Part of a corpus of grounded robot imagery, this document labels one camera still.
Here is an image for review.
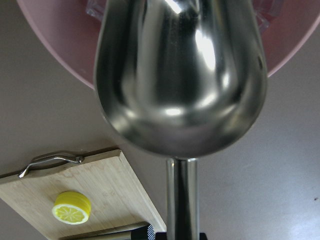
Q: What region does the steel ice scoop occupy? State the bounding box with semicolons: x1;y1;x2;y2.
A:
94;0;268;240

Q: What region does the lemon half slice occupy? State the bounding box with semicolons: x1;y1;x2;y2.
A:
51;191;92;225

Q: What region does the steel muddler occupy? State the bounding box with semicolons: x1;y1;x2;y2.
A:
83;224;156;240

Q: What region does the pink bowl of ice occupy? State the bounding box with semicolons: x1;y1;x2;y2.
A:
17;0;320;88

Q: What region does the bamboo cutting board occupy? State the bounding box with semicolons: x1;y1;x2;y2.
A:
0;149;167;240

